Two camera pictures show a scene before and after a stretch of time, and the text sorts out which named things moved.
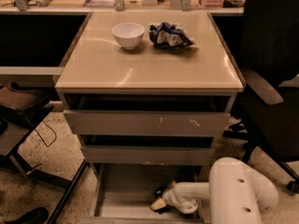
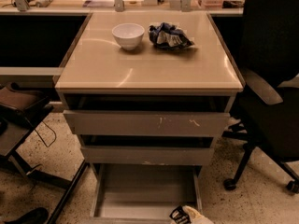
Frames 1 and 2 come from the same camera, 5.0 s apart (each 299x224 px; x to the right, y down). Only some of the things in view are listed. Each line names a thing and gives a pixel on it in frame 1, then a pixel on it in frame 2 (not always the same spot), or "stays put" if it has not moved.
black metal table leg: (66, 194) stays put
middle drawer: (147, 155) stays put
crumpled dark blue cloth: (169, 35) stays put
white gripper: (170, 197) → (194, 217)
